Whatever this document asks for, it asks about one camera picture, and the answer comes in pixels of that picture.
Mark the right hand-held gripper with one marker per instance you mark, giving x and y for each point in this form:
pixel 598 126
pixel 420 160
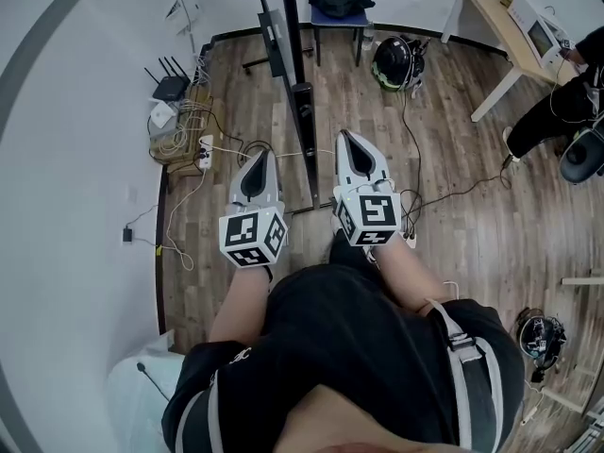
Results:
pixel 373 215

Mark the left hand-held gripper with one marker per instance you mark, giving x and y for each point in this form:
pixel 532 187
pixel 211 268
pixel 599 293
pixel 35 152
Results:
pixel 243 231

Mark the person's right forearm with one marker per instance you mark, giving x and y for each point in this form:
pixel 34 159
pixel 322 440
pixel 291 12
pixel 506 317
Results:
pixel 410 276

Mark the person's left forearm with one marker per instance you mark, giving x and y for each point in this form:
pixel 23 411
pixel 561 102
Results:
pixel 238 305

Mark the white power strip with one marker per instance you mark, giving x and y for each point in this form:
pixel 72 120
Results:
pixel 206 151

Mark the cardboard box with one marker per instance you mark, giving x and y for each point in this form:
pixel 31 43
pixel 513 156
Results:
pixel 207 111

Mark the black helmet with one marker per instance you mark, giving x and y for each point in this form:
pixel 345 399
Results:
pixel 394 62

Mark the white router box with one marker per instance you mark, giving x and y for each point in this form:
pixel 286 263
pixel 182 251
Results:
pixel 162 116

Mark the black router with antennas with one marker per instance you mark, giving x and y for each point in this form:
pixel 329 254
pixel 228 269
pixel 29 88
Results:
pixel 170 88

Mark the clear plastic bottle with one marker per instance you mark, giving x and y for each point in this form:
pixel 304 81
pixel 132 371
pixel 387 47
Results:
pixel 368 36

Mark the black power adapter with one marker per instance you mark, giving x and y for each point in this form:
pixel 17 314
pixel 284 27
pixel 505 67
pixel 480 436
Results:
pixel 127 235

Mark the blue chair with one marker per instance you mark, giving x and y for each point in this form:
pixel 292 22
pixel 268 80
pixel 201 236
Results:
pixel 337 17

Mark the person's black shirt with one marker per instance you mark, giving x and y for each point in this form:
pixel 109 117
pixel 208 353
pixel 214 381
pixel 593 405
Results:
pixel 340 338

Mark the light wood desk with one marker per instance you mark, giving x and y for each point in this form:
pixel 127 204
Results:
pixel 491 17

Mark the white device with screen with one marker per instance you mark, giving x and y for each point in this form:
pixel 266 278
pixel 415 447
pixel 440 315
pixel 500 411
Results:
pixel 524 21

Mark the black office chair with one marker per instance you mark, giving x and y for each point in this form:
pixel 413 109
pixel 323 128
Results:
pixel 585 154

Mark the black headset device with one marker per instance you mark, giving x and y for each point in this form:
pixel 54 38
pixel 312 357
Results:
pixel 540 338

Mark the light wood table frame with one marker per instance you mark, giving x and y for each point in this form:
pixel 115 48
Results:
pixel 582 281

